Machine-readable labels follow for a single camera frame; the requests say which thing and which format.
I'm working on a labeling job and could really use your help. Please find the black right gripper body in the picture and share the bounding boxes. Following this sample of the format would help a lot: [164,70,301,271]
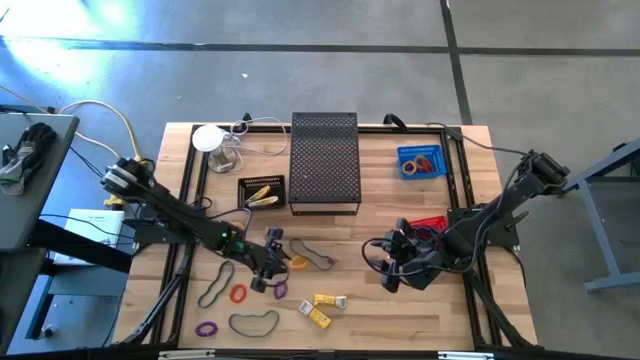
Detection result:
[380,218,451,294]

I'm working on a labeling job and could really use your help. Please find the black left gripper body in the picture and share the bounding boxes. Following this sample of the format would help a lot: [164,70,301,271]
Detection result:
[234,228,285,294]

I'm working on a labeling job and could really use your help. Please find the teal rubber band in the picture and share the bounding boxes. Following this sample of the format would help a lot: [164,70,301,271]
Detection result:
[228,309,281,339]
[197,259,236,310]
[288,236,337,273]

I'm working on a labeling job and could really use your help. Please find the red plastic basket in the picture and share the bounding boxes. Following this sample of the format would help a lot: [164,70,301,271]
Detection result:
[407,214,450,234]

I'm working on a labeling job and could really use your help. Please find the black plastic basket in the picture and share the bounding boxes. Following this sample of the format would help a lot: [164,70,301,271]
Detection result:
[236,174,288,212]

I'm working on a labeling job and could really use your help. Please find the black perforated metal riser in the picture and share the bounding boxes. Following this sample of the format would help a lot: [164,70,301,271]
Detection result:
[288,111,363,217]

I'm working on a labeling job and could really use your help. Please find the blue plastic basket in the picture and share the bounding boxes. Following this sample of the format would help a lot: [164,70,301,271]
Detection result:
[396,144,448,181]

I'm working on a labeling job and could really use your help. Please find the white mushroom lamp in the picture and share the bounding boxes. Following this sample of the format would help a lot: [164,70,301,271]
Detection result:
[191,124,239,175]

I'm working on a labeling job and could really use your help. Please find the white cardboard box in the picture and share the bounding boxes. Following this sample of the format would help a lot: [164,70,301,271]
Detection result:
[52,208,126,266]

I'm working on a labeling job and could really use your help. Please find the blue-grey metal table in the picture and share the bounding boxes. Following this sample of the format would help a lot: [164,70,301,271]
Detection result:
[559,137,640,294]

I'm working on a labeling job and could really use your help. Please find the grey side table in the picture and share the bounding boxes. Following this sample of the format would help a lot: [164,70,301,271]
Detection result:
[0,104,134,351]

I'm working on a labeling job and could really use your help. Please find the black work gloves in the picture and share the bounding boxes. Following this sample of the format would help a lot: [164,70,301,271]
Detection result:
[0,122,59,196]

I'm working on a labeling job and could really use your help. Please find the silver metal bracket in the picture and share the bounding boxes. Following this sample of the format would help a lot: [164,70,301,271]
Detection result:
[158,349,216,359]
[437,351,495,360]

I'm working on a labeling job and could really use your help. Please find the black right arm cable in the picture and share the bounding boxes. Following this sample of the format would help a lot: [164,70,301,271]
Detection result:
[382,113,531,159]

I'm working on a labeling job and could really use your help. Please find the white lamp cable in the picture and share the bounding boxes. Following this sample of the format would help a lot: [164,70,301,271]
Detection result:
[222,116,290,174]

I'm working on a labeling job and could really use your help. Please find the cream cable with yellow plug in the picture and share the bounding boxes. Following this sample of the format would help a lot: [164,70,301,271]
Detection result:
[57,98,151,166]

